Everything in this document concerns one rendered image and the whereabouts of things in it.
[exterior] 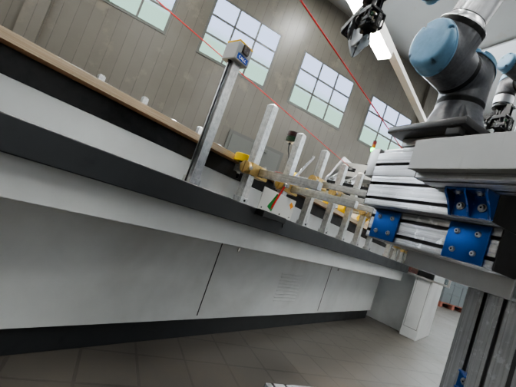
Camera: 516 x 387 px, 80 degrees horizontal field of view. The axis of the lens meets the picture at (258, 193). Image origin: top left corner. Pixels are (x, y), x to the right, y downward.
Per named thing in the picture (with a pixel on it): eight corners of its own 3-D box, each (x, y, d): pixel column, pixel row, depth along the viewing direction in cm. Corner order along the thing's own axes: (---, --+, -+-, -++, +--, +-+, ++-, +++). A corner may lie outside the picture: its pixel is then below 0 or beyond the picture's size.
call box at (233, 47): (246, 71, 109) (253, 51, 110) (233, 59, 104) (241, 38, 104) (233, 71, 114) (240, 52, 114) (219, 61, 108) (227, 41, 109)
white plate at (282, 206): (289, 220, 150) (296, 201, 150) (257, 208, 130) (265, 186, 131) (289, 220, 150) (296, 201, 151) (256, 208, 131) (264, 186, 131)
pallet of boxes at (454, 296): (438, 302, 925) (449, 266, 933) (464, 313, 855) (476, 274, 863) (414, 295, 879) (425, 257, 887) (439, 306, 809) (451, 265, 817)
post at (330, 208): (323, 242, 181) (348, 166, 185) (321, 241, 179) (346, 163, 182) (319, 239, 184) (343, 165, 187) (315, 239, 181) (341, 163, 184)
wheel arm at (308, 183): (319, 193, 110) (323, 183, 110) (315, 191, 107) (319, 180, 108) (237, 173, 139) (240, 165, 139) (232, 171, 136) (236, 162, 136)
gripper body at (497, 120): (502, 125, 134) (510, 100, 135) (481, 127, 142) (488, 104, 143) (511, 133, 138) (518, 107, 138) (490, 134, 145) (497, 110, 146)
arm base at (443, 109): (495, 147, 79) (505, 112, 80) (461, 123, 73) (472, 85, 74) (440, 150, 93) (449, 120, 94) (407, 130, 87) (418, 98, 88)
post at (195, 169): (199, 186, 106) (242, 67, 109) (187, 182, 102) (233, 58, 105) (191, 183, 109) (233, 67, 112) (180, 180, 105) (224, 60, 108)
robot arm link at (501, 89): (516, 67, 137) (496, 74, 145) (509, 90, 136) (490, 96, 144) (527, 76, 139) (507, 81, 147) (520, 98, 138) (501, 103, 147)
